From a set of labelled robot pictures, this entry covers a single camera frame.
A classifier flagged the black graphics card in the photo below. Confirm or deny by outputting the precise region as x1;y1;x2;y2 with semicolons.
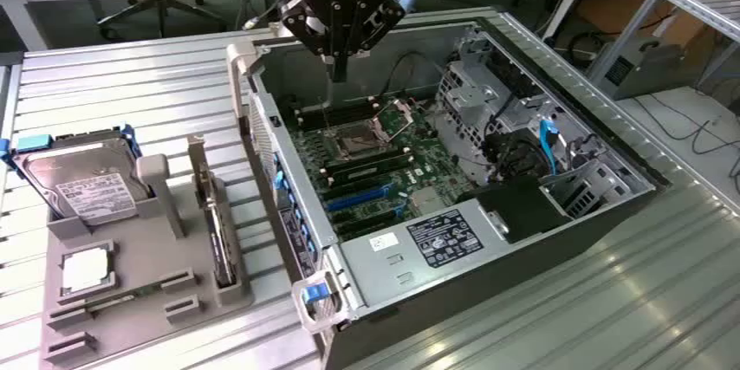
185;134;239;289

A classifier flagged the black RAM slot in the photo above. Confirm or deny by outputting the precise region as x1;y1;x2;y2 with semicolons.
298;113;347;127
295;104;377;119
326;161;405;180
297;108;377;123
319;149;405;168
327;167;399;186
322;155;409;174

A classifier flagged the tall metal disk bay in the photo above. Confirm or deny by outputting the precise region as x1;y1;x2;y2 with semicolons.
433;25;559;172

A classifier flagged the metal socket cover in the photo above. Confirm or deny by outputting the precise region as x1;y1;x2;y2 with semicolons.
373;99;418;140

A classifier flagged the black office chair base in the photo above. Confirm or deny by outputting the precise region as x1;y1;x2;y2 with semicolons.
94;0;230;41

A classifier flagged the CPU socket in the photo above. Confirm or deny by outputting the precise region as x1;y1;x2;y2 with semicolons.
326;120;386;161

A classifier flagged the green motherboard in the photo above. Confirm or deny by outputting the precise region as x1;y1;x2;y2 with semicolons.
285;99;481;241

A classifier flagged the blue expansion slot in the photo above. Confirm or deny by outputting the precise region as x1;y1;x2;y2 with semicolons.
323;184;397;211

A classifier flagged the silver chipset heatsink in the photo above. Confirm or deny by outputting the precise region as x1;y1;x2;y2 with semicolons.
413;190;451;215

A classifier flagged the grey computer tower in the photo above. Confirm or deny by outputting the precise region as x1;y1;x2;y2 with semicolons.
587;40;689;101

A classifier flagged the black plastic shroud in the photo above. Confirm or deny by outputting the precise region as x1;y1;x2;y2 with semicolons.
474;177;573;245

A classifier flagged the low metal disk bay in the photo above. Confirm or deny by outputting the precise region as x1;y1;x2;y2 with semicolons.
535;144;657;219

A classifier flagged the silver hard disk drive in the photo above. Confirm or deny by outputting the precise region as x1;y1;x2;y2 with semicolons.
13;135;143;226

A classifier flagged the blue plastic disk caddy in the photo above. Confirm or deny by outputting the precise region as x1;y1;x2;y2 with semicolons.
0;124;143;180

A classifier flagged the grey power supply unit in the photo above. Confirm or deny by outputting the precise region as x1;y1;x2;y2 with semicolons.
338;204;513;308

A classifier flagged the grey parts rack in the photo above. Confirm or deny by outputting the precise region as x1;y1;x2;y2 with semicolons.
38;153;255;367

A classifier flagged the green RAM stick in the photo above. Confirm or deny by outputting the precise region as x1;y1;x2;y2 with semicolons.
83;282;166;308

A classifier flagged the silver CPU chip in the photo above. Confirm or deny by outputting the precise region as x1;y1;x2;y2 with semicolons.
61;250;117;292

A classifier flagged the open grey PC case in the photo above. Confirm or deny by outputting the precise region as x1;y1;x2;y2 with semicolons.
223;5;671;370

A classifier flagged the dark looped wire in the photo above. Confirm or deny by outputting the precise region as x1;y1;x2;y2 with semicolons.
385;51;449;101

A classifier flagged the black power wire bundle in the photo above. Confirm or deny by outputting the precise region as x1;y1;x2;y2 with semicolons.
482;127;547;183

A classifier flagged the blue flat disk wire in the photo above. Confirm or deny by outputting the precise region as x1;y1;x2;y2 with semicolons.
537;118;561;177

